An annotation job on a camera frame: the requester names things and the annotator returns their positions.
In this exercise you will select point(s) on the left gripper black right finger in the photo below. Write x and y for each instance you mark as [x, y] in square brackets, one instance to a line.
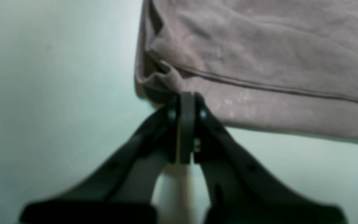
[241, 189]

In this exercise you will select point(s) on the mauve t-shirt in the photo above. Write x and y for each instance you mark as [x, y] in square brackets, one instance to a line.
[278, 65]

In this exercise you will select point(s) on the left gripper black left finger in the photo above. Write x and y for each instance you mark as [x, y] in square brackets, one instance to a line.
[121, 189]

